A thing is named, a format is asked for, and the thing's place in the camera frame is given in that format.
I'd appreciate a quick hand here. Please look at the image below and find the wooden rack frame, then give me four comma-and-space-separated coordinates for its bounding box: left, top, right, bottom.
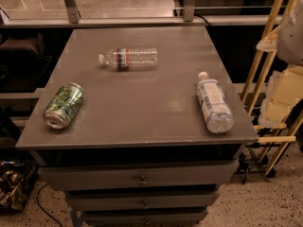
241, 0, 303, 178

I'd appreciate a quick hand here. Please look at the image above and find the clear bottle red blue label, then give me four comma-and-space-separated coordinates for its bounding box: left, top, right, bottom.
98, 47, 158, 70

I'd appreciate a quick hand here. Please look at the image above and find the metal railing frame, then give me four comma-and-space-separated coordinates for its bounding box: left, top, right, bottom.
0, 0, 285, 28

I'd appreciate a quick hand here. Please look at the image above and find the dark chair at left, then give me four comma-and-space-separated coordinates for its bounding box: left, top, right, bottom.
0, 33, 51, 93

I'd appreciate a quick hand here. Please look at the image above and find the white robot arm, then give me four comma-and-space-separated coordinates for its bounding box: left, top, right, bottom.
257, 0, 303, 128

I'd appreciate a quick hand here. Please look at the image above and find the top grey drawer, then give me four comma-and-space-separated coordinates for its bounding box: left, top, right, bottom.
39, 160, 239, 191

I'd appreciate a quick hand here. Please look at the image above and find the grey drawer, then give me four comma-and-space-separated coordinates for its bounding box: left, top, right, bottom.
39, 160, 239, 191
67, 191, 219, 211
83, 209, 207, 226

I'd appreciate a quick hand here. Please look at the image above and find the green aluminium drink can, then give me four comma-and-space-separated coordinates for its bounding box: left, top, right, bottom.
44, 82, 84, 130

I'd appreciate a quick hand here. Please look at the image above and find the black floor cable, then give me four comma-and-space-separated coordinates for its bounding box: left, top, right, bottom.
35, 183, 64, 227

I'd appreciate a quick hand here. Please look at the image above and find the middle grey drawer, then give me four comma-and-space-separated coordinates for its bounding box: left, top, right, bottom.
67, 191, 219, 211

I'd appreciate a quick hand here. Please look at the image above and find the bottom grey drawer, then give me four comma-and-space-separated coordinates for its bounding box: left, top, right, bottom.
83, 209, 207, 226

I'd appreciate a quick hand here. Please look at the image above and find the box of snack packets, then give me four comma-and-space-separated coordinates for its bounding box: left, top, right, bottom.
0, 160, 38, 214

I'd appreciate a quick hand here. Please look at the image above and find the white labelled water bottle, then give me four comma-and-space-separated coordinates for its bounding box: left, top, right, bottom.
197, 72, 234, 133

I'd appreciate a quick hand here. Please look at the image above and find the grey drawer cabinet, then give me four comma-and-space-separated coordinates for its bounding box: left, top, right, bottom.
14, 26, 259, 227

